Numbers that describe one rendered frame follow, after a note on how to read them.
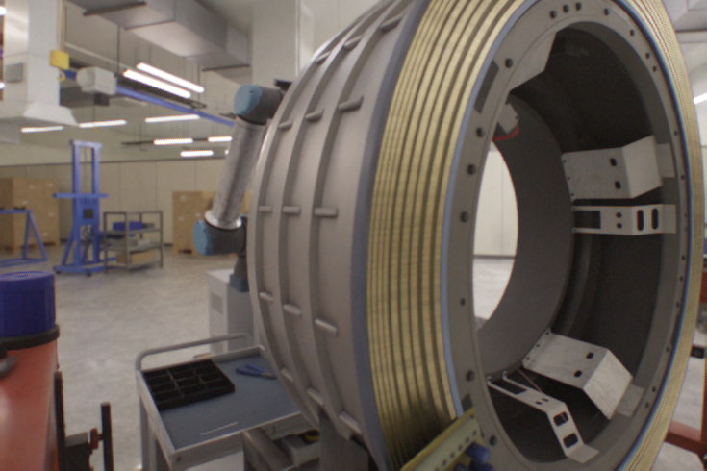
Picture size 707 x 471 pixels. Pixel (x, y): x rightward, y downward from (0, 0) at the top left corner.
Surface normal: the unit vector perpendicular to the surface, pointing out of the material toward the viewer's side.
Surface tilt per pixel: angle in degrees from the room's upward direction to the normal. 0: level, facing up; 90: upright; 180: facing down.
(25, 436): 0
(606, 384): 61
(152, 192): 90
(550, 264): 72
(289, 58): 90
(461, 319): 90
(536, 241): 84
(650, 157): 104
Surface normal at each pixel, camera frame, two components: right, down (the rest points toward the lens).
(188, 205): -0.27, 0.02
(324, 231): -0.81, -0.05
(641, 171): 0.08, 0.27
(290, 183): 0.11, -0.07
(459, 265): 0.58, 0.02
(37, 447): 0.00, -1.00
